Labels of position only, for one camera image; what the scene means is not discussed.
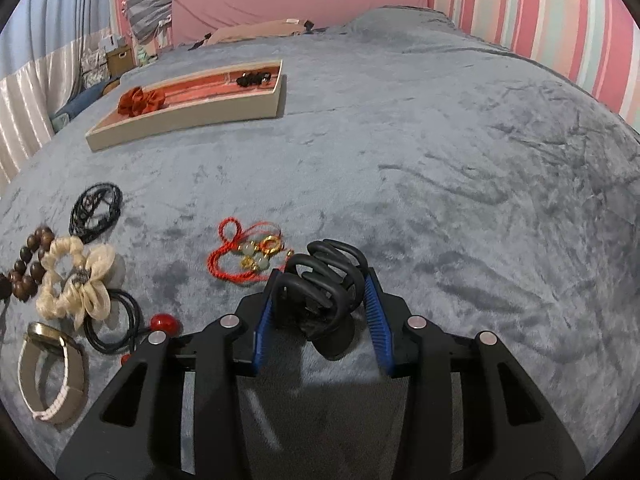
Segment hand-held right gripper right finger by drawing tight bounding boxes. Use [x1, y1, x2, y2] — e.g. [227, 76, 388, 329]
[364, 267, 587, 480]

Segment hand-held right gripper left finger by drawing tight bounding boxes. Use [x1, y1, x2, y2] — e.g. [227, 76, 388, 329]
[56, 269, 284, 480]

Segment red cord bracelet with charms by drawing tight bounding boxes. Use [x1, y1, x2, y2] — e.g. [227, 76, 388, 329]
[207, 217, 296, 287]

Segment black hair claw clip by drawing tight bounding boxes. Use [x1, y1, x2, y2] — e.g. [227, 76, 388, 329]
[274, 239, 370, 360]

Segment red ball hair tie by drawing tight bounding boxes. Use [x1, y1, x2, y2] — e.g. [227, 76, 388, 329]
[121, 313, 181, 366]

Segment black elastic hair ties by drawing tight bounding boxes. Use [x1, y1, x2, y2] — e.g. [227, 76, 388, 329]
[83, 288, 143, 352]

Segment cream lace scrunchie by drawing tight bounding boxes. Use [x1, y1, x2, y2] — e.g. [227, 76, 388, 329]
[36, 236, 117, 331]

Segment black beaded necklace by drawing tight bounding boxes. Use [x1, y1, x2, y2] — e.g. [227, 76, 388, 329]
[68, 183, 124, 244]

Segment beige jewelry tray pink lining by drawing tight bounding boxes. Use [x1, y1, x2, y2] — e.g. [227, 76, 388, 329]
[85, 59, 289, 152]

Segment brown wooden bead bracelet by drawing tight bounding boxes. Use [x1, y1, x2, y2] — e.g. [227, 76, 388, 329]
[0, 226, 56, 303]

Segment grey plush blanket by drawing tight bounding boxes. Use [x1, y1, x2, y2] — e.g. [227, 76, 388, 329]
[0, 7, 640, 480]

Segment red fabric flower scrunchie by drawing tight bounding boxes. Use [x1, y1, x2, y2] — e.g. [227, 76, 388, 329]
[117, 86, 167, 118]

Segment blue folded cloth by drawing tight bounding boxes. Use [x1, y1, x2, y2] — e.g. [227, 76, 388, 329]
[52, 77, 123, 121]

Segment beige pillow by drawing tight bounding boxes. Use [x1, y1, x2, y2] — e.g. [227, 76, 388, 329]
[207, 19, 307, 46]

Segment cardboard box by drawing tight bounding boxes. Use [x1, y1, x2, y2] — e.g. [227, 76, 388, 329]
[106, 46, 135, 76]

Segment patterned bag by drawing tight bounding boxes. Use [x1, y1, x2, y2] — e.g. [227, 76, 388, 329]
[80, 47, 109, 96]

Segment white satin curtain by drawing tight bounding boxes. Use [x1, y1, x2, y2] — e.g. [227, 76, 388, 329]
[0, 35, 108, 186]

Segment blue curtain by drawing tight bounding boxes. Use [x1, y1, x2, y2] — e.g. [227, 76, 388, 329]
[0, 0, 116, 78]

